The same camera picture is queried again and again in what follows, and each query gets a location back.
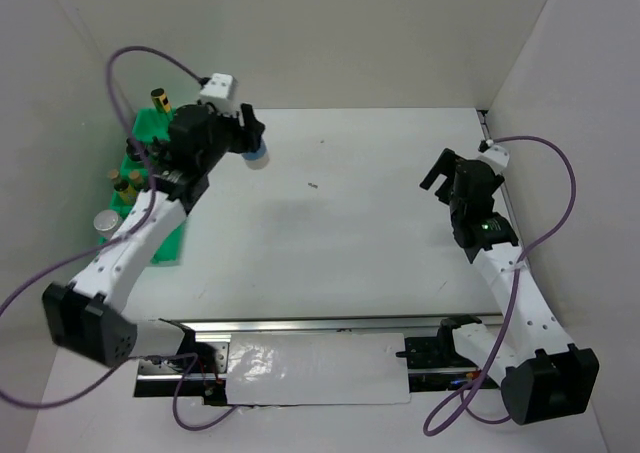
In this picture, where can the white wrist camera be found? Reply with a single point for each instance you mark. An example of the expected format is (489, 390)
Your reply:
(219, 90)
(494, 155)

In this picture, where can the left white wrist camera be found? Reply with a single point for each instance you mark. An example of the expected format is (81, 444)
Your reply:
(219, 90)

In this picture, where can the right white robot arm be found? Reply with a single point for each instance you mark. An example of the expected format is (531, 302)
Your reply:
(540, 371)

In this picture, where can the silver lid salt jar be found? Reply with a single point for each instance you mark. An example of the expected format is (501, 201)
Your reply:
(257, 160)
(107, 222)

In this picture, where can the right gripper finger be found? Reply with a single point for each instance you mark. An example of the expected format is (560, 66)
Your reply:
(447, 163)
(434, 173)

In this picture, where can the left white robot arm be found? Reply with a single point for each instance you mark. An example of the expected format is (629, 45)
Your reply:
(85, 315)

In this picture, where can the white plastic sheet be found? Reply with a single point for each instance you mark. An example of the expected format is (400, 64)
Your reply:
(316, 369)

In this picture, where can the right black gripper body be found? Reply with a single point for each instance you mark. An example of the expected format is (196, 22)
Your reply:
(447, 196)

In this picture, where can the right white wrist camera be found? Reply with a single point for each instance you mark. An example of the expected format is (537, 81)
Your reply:
(494, 155)

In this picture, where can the aluminium rail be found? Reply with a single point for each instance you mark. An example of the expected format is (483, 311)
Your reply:
(402, 322)

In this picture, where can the small yellow bottle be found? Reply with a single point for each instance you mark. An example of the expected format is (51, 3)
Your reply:
(122, 187)
(138, 180)

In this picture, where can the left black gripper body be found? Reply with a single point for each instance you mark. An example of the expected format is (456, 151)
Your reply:
(225, 130)

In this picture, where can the yellow label pepper bottle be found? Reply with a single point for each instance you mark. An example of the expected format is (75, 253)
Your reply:
(161, 103)

